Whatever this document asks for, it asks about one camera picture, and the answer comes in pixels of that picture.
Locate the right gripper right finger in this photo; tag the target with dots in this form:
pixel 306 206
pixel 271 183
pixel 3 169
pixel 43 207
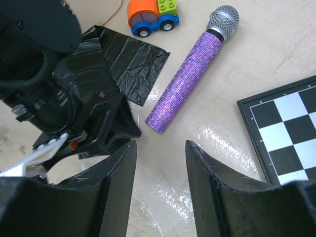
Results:
pixel 225 202

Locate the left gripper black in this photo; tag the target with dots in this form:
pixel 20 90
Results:
pixel 98 126

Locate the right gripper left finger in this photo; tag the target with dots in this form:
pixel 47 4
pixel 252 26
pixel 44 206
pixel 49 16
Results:
pixel 96 202

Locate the black trash bag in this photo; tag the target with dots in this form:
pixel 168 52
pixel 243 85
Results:
pixel 107 58

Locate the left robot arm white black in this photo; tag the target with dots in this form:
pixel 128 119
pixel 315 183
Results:
pixel 57 79

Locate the beige plastic trash bin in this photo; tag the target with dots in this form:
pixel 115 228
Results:
pixel 93 12

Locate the black white chessboard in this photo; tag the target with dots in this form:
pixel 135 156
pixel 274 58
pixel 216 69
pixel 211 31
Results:
pixel 281 124

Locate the colourful toy car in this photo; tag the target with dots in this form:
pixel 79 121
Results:
pixel 148 16

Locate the purple glitter microphone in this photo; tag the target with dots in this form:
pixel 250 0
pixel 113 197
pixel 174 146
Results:
pixel 222 24

